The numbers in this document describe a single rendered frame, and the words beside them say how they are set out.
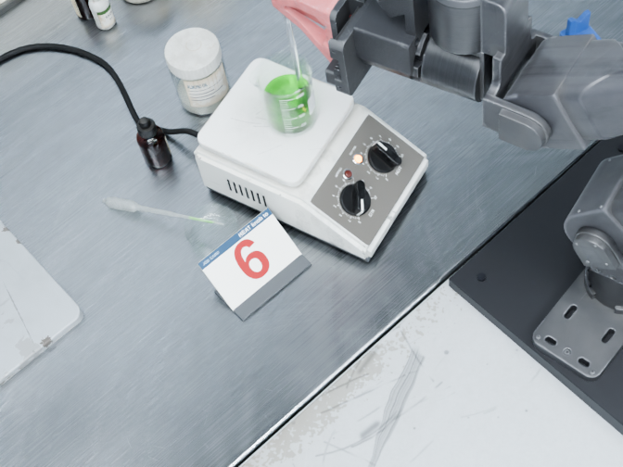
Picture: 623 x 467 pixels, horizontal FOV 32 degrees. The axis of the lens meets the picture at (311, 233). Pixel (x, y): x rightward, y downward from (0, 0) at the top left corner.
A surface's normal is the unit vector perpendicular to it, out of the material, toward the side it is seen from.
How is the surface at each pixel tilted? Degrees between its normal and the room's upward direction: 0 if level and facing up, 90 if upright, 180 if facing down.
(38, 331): 0
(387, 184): 30
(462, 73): 56
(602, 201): 51
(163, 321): 0
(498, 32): 91
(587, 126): 93
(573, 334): 2
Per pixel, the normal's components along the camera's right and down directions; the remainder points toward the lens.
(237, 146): -0.10, -0.51
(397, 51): -0.50, 0.76
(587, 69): -0.54, -0.65
